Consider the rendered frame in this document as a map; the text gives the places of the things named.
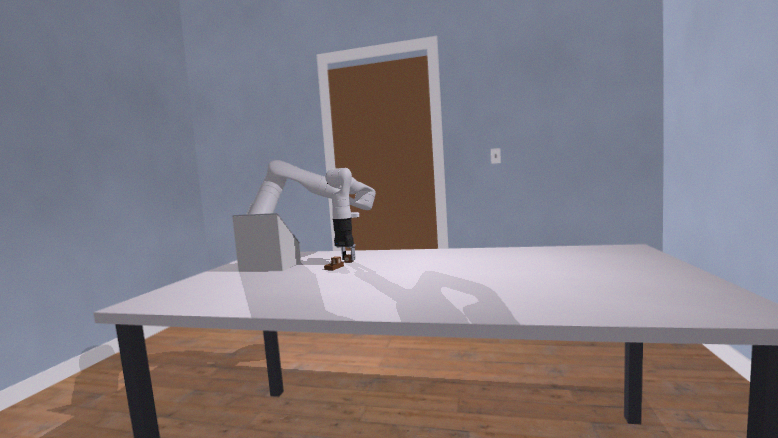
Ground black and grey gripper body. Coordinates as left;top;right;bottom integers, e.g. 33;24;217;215
332;206;359;247

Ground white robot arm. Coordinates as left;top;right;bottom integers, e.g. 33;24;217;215
246;160;376;215

